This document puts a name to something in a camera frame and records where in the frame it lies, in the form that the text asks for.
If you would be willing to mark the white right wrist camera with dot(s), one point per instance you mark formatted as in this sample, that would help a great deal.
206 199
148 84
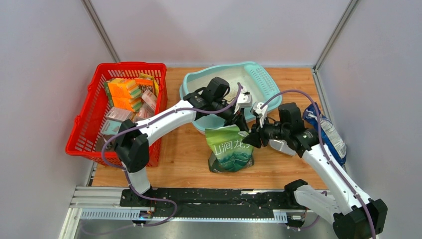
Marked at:
260 110

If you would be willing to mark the pink sponge box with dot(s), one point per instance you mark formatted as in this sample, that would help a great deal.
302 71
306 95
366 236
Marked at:
118 114

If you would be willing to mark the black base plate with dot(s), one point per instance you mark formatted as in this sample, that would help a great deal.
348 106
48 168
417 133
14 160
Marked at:
210 203

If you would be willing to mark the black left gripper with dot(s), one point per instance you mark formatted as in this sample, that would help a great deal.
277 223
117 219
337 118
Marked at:
238 118

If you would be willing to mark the blue plastic bag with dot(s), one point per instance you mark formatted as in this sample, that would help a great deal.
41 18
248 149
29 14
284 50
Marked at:
329 134

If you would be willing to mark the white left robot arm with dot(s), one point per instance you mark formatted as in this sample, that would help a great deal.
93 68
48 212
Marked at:
134 138

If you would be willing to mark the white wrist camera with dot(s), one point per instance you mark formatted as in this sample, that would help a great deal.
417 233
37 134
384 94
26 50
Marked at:
260 110
244 100

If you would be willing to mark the green cat litter bag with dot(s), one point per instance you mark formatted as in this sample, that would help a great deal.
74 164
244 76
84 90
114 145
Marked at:
229 153

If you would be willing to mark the light blue litter box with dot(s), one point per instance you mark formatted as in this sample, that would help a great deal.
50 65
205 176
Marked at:
252 76

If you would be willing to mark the beige cat litter pile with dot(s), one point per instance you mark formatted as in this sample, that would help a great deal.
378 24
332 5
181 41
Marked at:
232 93

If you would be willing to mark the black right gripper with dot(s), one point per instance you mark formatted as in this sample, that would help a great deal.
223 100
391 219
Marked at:
258 138

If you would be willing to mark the orange sponge pack lower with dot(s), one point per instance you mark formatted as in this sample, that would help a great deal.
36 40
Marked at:
133 104

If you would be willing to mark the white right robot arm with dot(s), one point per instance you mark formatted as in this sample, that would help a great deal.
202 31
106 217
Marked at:
352 213

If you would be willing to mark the teal sponge box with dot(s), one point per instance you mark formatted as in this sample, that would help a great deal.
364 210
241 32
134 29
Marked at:
110 127

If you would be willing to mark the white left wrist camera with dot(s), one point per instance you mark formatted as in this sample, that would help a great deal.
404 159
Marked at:
244 100

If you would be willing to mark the orange sponge pack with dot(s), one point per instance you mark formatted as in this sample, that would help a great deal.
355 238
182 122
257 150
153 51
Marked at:
124 88
133 104

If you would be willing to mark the orange sponge pack upper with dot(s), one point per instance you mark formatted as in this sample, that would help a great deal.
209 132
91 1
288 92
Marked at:
124 88

